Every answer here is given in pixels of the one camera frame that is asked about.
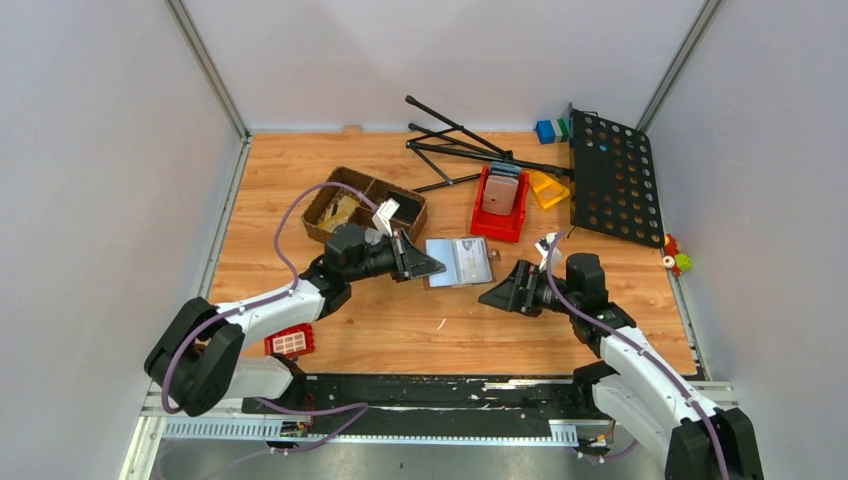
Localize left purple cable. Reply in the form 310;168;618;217
160;182;380;415

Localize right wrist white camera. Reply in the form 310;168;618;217
534;232;563;271

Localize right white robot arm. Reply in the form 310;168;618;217
479;253;764;479

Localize blue green toy block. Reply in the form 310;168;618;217
534;118;571;145

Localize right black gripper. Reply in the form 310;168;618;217
478;259;579;318

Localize black folded tripod stand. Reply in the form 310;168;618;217
404;95;575;194

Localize yellow plastic frame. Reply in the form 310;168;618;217
529;171;571;210

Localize red plastic bin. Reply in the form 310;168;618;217
469;165;530;243

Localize black card in basket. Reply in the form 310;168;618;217
387;191;423;225

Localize wrist white camera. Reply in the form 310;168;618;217
372;198;400;237
534;232;563;271

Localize red green toy pieces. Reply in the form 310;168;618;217
662;234;693;277

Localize gold card in basket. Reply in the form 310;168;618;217
317;195;359;233

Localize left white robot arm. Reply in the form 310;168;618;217
143;223;446;417

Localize red white small tray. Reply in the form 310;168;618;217
264;323;315;358

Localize pink wallet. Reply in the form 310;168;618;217
481;174;519;216

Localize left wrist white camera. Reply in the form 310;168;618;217
372;198;400;237

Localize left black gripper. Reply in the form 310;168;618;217
346;228;446;284

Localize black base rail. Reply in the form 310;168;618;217
142;373;628;450

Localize woven wicker basket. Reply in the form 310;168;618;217
301;166;428;242

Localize black perforated metal tray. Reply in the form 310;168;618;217
568;107;665;248

